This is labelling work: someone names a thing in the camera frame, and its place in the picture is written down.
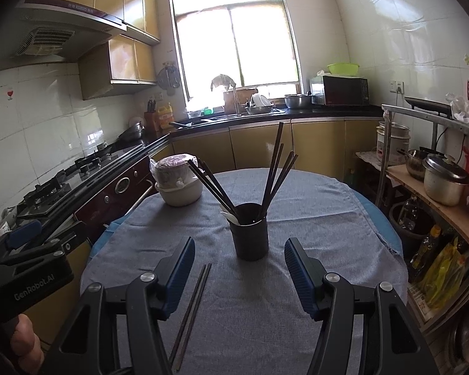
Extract white plastic bag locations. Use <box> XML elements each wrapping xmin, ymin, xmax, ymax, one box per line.
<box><xmin>446</xmin><ymin>93</ymin><xmax>469</xmax><ymax>123</ymax></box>

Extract steel pot with lid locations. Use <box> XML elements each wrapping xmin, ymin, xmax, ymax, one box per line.
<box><xmin>422</xmin><ymin>154</ymin><xmax>469</xmax><ymax>206</ymax></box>

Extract metal faucet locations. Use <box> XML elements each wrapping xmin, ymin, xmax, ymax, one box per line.
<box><xmin>230</xmin><ymin>86</ymin><xmax>243</xmax><ymax>117</ymax></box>

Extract wooden cutting board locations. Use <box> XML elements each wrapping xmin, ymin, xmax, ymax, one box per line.
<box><xmin>224</xmin><ymin>86</ymin><xmax>259</xmax><ymax>112</ymax></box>

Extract dark wooden chopstick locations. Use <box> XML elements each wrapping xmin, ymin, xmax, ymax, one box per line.
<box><xmin>168</xmin><ymin>263</ymin><xmax>207</xmax><ymax>364</ymax></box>
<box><xmin>175</xmin><ymin>263</ymin><xmax>212</xmax><ymax>372</ymax></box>

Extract black flat pan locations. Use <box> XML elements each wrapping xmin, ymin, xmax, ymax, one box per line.
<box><xmin>404</xmin><ymin>97</ymin><xmax>454</xmax><ymax>118</ymax></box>

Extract black bucket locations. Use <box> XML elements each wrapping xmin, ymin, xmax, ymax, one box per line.
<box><xmin>389</xmin><ymin>201</ymin><xmax>428</xmax><ymax>251</ymax></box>

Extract knife block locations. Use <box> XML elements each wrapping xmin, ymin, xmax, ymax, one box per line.
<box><xmin>144</xmin><ymin>99</ymin><xmax>159</xmax><ymax>133</ymax></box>

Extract hanging metal strainer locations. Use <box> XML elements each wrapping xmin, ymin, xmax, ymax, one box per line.
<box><xmin>157</xmin><ymin>62</ymin><xmax>180</xmax><ymax>96</ymax></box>

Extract black countertop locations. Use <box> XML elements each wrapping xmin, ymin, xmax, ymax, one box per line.
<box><xmin>0</xmin><ymin>103</ymin><xmax>384</xmax><ymax>251</ymax></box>

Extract black utensil cup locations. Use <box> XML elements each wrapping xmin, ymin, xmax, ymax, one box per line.
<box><xmin>227</xmin><ymin>202</ymin><xmax>269</xmax><ymax>261</ymax></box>

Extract black gas stove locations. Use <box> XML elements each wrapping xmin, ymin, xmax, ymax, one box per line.
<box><xmin>16</xmin><ymin>142</ymin><xmax>157</xmax><ymax>219</ymax></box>

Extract blue tablecloth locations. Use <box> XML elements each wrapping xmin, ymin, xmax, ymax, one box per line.
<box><xmin>92</xmin><ymin>193</ymin><xmax>403</xmax><ymax>258</ymax></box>

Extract clear plastic bottle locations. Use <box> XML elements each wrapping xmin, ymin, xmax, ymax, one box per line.
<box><xmin>396</xmin><ymin>195</ymin><xmax>421</xmax><ymax>231</ymax></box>

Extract white bowl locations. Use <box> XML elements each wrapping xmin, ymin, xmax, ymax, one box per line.
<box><xmin>155</xmin><ymin>177</ymin><xmax>204</xmax><ymax>208</ymax></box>

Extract short yellow wall cabinet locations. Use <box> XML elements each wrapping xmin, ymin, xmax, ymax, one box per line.
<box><xmin>79</xmin><ymin>34</ymin><xmax>158</xmax><ymax>100</ymax></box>

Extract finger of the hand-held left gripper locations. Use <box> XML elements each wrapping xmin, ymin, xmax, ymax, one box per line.
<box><xmin>0</xmin><ymin>221</ymin><xmax>43</xmax><ymax>258</ymax></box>
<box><xmin>0</xmin><ymin>222</ymin><xmax>84</xmax><ymax>272</ymax></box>

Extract dark red oven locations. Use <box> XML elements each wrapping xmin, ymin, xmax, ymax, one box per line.
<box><xmin>73</xmin><ymin>154</ymin><xmax>159</xmax><ymax>235</ymax></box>

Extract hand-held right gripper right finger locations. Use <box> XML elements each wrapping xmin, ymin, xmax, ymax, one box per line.
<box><xmin>284</xmin><ymin>237</ymin><xmax>438</xmax><ymax>375</ymax></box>

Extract window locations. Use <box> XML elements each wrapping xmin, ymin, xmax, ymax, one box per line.
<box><xmin>168</xmin><ymin>0</ymin><xmax>301</xmax><ymax>104</ymax></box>

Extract small steel pot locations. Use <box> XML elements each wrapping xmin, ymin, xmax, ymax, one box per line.
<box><xmin>406</xmin><ymin>148</ymin><xmax>434</xmax><ymax>182</ymax></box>

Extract metal rack with wooden shelf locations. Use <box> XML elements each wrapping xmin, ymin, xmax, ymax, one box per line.
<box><xmin>375</xmin><ymin>103</ymin><xmax>469</xmax><ymax>364</ymax></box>

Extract yellow bottle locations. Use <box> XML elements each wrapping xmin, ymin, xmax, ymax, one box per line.
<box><xmin>157</xmin><ymin>102</ymin><xmax>174</xmax><ymax>129</ymax></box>

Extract grey rag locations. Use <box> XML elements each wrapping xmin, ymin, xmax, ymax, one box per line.
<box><xmin>211</xmin><ymin>73</ymin><xmax>237</xmax><ymax>91</ymax></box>

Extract range hood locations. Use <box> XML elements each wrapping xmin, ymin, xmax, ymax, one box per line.
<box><xmin>0</xmin><ymin>0</ymin><xmax>128</xmax><ymax>75</ymax></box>

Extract yellow packets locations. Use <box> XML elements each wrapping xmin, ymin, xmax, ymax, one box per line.
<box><xmin>420</xmin><ymin>238</ymin><xmax>469</xmax><ymax>309</ymax></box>

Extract green plastic basin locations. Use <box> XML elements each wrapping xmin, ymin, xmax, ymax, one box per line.
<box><xmin>327</xmin><ymin>62</ymin><xmax>360</xmax><ymax>77</ymax></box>

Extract white rice cooker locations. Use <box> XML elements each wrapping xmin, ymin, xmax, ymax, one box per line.
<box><xmin>376</xmin><ymin>121</ymin><xmax>411</xmax><ymax>165</ymax></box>

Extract bunch of dark chopsticks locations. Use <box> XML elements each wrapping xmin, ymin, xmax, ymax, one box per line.
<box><xmin>187</xmin><ymin>122</ymin><xmax>299</xmax><ymax>223</ymax></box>

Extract grey tablecloth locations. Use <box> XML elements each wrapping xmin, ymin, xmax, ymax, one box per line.
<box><xmin>80</xmin><ymin>169</ymin><xmax>409</xmax><ymax>375</ymax></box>

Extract metal wok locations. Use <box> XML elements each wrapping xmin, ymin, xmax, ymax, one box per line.
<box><xmin>119</xmin><ymin>116</ymin><xmax>146</xmax><ymax>141</ymax></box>

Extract microwave oven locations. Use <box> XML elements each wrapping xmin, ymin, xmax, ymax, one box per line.
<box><xmin>310</xmin><ymin>75</ymin><xmax>370</xmax><ymax>106</ymax></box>

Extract person's left hand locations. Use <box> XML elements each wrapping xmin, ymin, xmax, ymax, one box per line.
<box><xmin>10</xmin><ymin>314</ymin><xmax>43</xmax><ymax>368</ymax></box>

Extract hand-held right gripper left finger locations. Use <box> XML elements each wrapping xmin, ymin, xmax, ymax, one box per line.
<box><xmin>49</xmin><ymin>236</ymin><xmax>196</xmax><ymax>375</ymax></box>

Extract cooking oil bottle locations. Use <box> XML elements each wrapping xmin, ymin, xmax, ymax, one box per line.
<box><xmin>410</xmin><ymin>224</ymin><xmax>442</xmax><ymax>274</ymax></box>

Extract metal basin with dishes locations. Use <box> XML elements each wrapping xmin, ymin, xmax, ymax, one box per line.
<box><xmin>244</xmin><ymin>94</ymin><xmax>276</xmax><ymax>116</ymax></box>

